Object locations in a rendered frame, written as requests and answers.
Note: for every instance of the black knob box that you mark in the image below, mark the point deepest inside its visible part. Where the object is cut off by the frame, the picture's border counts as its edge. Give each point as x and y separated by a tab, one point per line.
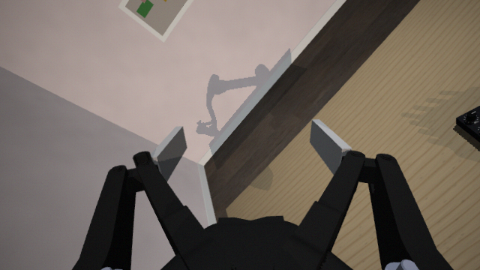
470	122

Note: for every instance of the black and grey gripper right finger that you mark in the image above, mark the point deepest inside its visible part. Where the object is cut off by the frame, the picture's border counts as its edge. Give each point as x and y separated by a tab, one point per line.
404	240

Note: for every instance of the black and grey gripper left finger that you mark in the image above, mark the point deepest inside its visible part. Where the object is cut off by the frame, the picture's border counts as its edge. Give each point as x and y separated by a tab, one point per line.
108	244

